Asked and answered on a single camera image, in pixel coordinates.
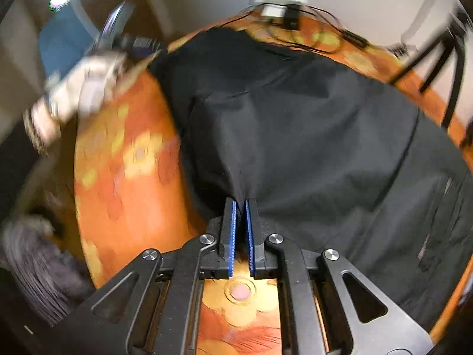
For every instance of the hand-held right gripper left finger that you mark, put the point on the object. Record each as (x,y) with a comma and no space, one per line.
(231,229)

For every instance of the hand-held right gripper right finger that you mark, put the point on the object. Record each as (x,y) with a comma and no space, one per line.
(250,236)

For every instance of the black power adapter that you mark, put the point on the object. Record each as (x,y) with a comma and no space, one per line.
(292,16)

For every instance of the small black tripod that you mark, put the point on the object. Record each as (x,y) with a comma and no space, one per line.
(456,77)

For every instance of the black pants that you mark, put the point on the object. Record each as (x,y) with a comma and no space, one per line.
(295,137)

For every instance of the grey furry cloth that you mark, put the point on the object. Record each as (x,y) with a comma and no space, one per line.
(40,266)

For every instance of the orange floral bedsheet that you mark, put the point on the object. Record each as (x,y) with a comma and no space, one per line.
(129,192)

